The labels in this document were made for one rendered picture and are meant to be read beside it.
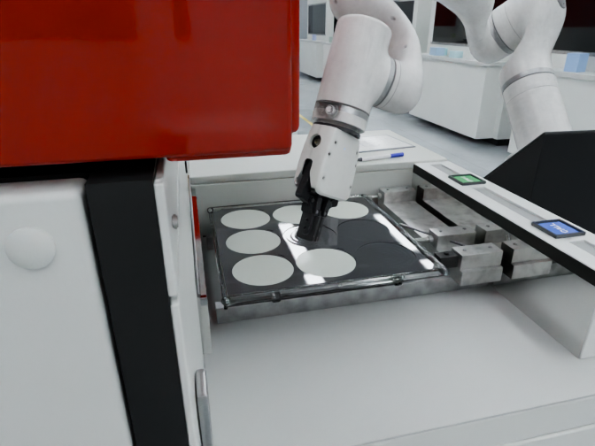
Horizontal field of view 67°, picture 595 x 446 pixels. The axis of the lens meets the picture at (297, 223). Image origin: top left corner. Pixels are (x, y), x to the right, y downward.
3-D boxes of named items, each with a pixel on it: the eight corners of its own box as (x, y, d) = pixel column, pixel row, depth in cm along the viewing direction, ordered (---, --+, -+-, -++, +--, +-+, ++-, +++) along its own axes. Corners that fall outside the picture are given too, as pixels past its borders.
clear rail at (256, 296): (221, 308, 66) (220, 300, 65) (220, 303, 67) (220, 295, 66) (451, 277, 74) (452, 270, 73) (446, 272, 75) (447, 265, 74)
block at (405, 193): (383, 203, 106) (384, 191, 105) (378, 198, 109) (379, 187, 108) (414, 201, 108) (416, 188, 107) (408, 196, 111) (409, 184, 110)
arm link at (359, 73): (359, 121, 74) (307, 103, 71) (381, 42, 73) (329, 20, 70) (383, 118, 66) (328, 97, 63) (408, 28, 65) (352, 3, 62)
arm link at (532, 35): (517, 104, 119) (496, 29, 126) (593, 65, 105) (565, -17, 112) (492, 93, 112) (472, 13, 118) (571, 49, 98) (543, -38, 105)
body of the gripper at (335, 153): (343, 116, 62) (321, 195, 63) (374, 135, 71) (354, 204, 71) (300, 111, 67) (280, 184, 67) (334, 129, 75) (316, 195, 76)
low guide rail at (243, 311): (217, 324, 73) (215, 308, 72) (216, 317, 75) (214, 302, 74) (488, 286, 84) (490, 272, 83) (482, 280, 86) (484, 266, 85)
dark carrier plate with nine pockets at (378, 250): (227, 298, 67) (227, 295, 67) (212, 212, 98) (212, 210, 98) (437, 271, 75) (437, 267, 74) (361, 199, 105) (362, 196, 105)
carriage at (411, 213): (459, 287, 78) (462, 272, 77) (377, 210, 111) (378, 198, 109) (500, 281, 80) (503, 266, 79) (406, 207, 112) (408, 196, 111)
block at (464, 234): (436, 249, 85) (438, 234, 84) (427, 242, 88) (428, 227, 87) (474, 245, 86) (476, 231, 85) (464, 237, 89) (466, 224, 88)
